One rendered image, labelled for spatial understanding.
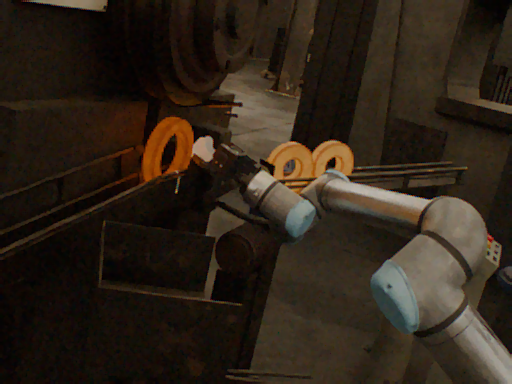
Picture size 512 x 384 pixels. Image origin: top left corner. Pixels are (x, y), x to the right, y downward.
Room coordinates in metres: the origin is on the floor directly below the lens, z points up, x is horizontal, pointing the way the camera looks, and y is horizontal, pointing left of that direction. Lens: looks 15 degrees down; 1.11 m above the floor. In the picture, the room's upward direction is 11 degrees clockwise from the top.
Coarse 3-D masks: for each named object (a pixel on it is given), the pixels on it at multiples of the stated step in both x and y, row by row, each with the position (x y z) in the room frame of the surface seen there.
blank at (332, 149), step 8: (328, 144) 1.87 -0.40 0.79; (336, 144) 1.88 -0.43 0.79; (344, 144) 1.89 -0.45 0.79; (320, 152) 1.85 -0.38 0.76; (328, 152) 1.87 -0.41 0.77; (336, 152) 1.88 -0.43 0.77; (344, 152) 1.90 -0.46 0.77; (320, 160) 1.85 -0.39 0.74; (328, 160) 1.87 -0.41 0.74; (336, 160) 1.92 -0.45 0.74; (344, 160) 1.90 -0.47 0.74; (352, 160) 1.91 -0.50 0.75; (320, 168) 1.86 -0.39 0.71; (336, 168) 1.92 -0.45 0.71; (344, 168) 1.90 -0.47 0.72; (352, 168) 1.92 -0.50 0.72; (312, 176) 1.86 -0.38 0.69
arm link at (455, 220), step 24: (312, 192) 1.59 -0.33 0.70; (336, 192) 1.50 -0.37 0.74; (360, 192) 1.41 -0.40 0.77; (384, 192) 1.34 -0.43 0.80; (360, 216) 1.38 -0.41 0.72; (384, 216) 1.28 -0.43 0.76; (408, 216) 1.20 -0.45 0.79; (432, 216) 1.11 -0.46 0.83; (456, 216) 1.07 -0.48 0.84; (480, 216) 1.11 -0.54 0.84; (456, 240) 1.03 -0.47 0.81; (480, 240) 1.04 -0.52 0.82; (480, 264) 1.03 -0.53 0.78
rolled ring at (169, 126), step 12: (168, 120) 1.48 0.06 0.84; (180, 120) 1.50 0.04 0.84; (156, 132) 1.45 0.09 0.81; (168, 132) 1.45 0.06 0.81; (180, 132) 1.51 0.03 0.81; (192, 132) 1.56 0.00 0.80; (156, 144) 1.43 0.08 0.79; (180, 144) 1.56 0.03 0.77; (192, 144) 1.57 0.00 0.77; (144, 156) 1.43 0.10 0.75; (156, 156) 1.42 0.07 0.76; (180, 156) 1.56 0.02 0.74; (144, 168) 1.43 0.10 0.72; (156, 168) 1.43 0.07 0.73; (168, 168) 1.54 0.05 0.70; (180, 168) 1.54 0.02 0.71
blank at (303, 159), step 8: (288, 144) 1.81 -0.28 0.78; (296, 144) 1.81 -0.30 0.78; (272, 152) 1.80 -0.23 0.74; (280, 152) 1.78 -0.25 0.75; (288, 152) 1.80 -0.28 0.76; (296, 152) 1.81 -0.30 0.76; (304, 152) 1.82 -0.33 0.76; (272, 160) 1.78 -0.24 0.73; (280, 160) 1.78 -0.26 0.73; (288, 160) 1.80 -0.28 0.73; (296, 160) 1.83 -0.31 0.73; (304, 160) 1.83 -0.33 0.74; (312, 160) 1.84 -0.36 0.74; (280, 168) 1.79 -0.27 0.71; (296, 168) 1.85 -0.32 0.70; (304, 168) 1.83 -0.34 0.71; (312, 168) 1.84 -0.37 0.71; (280, 176) 1.79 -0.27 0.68; (288, 176) 1.84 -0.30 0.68; (296, 176) 1.83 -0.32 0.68; (304, 176) 1.83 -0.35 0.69; (288, 184) 1.81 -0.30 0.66
